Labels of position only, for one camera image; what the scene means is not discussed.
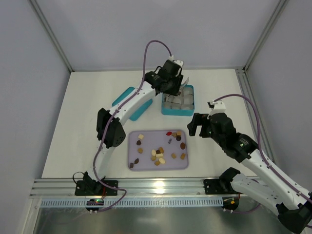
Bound metal serving tongs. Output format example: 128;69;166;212
178;77;190;96

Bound brown oval chocolate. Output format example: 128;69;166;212
180;142;186;150

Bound caramel square chocolate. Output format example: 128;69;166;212
180;153;186;160

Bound teal box lid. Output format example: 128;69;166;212
112;86;153;121

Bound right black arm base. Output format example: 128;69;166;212
203;167;240;195

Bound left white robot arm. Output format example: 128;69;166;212
75;58;184;196

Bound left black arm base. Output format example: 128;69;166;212
72;172;118;196

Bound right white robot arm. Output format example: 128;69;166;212
187;113;312;234

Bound teal chocolate box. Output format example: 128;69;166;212
161;85;195;117

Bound lilac plastic tray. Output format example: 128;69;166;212
127;129;189;172

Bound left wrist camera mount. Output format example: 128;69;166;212
168;55;184;67

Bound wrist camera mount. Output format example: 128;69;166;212
208;100;226;116
168;55;184;67

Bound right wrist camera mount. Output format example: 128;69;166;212
208;100;226;116

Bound right aluminium frame post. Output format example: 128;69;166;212
235;0;289;160

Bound aluminium frame post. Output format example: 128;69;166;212
235;0;289;160
28;0;74;73

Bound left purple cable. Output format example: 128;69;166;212
85;39;176;212

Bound left aluminium frame post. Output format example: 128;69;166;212
28;0;74;73

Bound aluminium mounting rail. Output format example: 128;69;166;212
29;177;264;198

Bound slotted cable duct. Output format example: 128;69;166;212
40;197;223;208

